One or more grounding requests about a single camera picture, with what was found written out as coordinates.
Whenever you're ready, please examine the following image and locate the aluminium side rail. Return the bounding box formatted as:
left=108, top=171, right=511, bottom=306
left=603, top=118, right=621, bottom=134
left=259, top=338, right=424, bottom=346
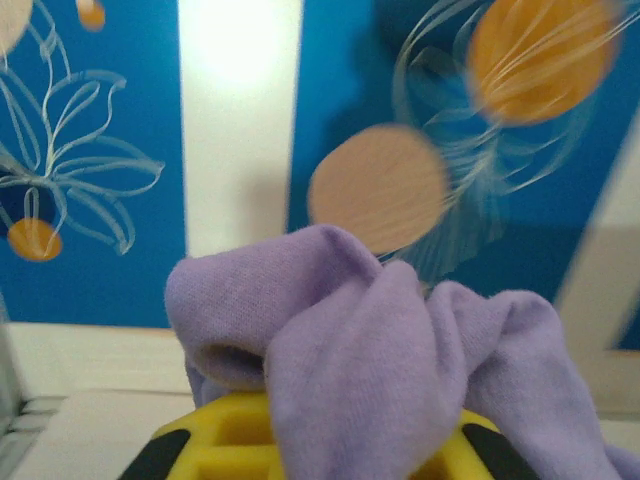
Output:
left=0, top=393, right=69, bottom=451

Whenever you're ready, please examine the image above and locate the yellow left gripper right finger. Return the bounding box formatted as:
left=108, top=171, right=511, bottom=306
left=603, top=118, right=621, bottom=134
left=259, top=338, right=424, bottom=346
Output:
left=407, top=408, right=546, bottom=480

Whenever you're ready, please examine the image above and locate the purple t-shirt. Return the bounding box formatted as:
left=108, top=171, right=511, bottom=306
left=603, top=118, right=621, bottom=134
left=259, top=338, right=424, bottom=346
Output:
left=164, top=223, right=640, bottom=480

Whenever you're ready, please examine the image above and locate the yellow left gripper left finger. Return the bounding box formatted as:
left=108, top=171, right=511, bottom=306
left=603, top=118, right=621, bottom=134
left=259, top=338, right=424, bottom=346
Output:
left=117, top=391, right=287, bottom=480

